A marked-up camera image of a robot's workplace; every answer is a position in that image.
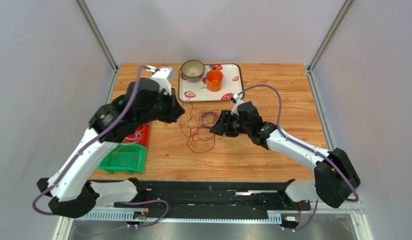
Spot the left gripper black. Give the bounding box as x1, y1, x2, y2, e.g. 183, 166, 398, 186
136, 87, 185, 128

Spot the red thin cable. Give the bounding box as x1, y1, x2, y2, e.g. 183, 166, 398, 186
178, 98, 217, 154

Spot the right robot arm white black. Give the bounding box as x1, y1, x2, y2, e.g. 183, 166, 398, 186
210, 102, 361, 209

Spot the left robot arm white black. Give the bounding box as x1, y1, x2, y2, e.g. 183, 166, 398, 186
37, 77, 184, 219

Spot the strawberry pattern white tray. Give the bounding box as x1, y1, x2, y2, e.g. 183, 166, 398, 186
178, 63, 244, 103

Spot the red bin middle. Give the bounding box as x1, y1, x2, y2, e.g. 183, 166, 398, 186
122, 123, 150, 147

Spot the beige ceramic bowl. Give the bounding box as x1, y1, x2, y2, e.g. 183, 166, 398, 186
180, 59, 205, 82

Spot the orange translucent cup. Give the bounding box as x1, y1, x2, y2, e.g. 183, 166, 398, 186
206, 68, 223, 92

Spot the green bin near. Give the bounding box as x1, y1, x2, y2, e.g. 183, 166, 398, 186
97, 143, 147, 174

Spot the blue thin cable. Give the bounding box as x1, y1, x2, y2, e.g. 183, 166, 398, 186
198, 111, 221, 130

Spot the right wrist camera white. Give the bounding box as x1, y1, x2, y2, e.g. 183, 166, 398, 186
230, 93, 244, 116

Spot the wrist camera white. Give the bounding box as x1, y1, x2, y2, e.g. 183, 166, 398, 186
230, 93, 244, 116
147, 65, 176, 95

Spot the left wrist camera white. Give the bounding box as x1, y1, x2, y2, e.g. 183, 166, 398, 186
147, 65, 176, 95

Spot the slotted white cable duct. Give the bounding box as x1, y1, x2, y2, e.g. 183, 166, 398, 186
77, 208, 283, 225

